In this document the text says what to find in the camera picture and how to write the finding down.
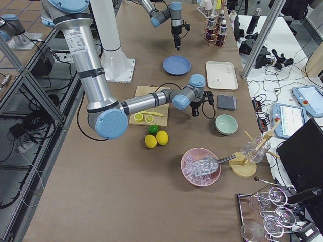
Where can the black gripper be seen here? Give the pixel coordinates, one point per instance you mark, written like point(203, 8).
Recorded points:
point(175, 31)
point(196, 105)

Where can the blue round plate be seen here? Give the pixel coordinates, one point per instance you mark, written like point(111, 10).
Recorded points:
point(176, 65)

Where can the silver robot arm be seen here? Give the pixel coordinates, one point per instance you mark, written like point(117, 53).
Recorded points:
point(172, 11)
point(90, 31)

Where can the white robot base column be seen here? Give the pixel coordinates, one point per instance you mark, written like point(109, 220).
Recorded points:
point(118, 68)

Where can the green bowl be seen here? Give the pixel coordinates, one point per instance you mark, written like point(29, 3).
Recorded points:
point(226, 124)

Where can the wooden cutting board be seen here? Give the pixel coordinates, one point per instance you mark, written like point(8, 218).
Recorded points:
point(158, 120)

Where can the grey folded cloth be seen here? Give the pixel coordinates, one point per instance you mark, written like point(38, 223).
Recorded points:
point(226, 102)

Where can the dark drink bottle front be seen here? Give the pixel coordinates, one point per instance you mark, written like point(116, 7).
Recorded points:
point(210, 33)

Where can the dark drink bottle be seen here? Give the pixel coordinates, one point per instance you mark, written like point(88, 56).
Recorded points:
point(222, 33)
point(221, 17)
point(210, 33)

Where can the yellow lemon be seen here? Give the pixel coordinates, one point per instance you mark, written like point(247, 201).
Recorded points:
point(162, 137)
point(150, 141)

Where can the yellow plastic knife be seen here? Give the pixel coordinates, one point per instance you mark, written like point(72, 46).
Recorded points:
point(152, 113)

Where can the dark drink bottle middle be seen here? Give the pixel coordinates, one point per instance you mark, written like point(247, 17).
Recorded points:
point(222, 33)

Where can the green lime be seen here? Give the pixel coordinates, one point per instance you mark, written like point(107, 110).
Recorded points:
point(153, 129)

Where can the lemon slice near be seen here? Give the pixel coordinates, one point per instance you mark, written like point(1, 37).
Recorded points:
point(149, 118)

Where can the lemon slice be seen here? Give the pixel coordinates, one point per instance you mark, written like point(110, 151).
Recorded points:
point(138, 117)
point(149, 118)

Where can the cream rabbit tray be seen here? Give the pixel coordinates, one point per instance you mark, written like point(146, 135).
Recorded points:
point(221, 75)

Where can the white cup rack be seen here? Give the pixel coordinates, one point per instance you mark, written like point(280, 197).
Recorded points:
point(207, 13)

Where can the pink bowl with ice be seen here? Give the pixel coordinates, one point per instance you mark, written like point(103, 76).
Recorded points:
point(197, 170)

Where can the pink cup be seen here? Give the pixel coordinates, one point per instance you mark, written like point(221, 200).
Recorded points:
point(208, 4)

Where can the metal ice scoop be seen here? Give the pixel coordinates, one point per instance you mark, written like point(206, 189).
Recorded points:
point(217, 160)

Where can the dark drink bottle back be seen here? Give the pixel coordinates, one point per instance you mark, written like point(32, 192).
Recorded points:
point(221, 17)

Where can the yellow cup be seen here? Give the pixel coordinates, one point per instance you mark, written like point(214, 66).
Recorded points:
point(219, 4)

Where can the lemon slice far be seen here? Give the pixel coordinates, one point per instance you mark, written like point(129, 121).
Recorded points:
point(138, 117)

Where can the clear glass mug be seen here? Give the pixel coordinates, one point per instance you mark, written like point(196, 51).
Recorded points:
point(256, 150)

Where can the wooden cup tree stand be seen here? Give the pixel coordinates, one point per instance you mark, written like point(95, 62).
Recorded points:
point(244, 168)

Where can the black thermos bottle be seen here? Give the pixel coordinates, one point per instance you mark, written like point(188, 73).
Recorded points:
point(254, 21)

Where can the teach pendant front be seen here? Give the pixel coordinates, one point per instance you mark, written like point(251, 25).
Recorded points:
point(287, 119)

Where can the teach pendant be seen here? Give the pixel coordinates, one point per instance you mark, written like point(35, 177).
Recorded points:
point(310, 98)
point(287, 119)

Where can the black laptop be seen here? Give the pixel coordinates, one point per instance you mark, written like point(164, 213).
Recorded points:
point(301, 156)

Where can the teach pendant rear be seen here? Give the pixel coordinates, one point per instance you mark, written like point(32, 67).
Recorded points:
point(310, 98)

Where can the wine glass upper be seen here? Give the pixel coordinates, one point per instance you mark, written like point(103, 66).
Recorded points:
point(263, 200)

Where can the wine glass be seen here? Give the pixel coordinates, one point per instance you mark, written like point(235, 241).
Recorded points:
point(267, 230)
point(263, 200)
point(283, 215)

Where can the black glass tray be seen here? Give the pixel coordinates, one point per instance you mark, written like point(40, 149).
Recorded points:
point(303, 230)

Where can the wine glass middle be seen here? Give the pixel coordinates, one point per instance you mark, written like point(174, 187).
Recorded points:
point(283, 215)

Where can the wine glass lower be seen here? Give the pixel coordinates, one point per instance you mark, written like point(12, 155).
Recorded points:
point(267, 230)

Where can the copper wire bottle rack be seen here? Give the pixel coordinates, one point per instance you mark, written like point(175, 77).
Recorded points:
point(214, 42)

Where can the aluminium frame post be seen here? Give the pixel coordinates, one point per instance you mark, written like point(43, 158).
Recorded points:
point(267, 26)

